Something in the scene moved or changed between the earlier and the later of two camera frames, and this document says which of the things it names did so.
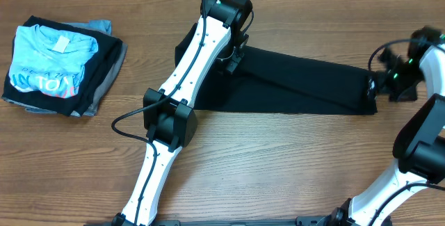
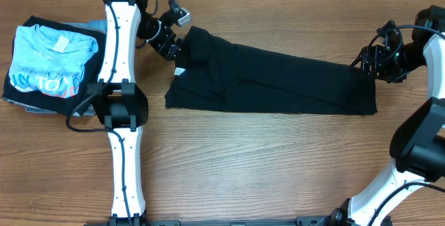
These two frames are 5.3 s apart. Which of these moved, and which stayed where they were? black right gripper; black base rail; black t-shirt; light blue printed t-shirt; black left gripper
Moved: black left gripper; black right gripper
Stayed: black base rail; black t-shirt; light blue printed t-shirt
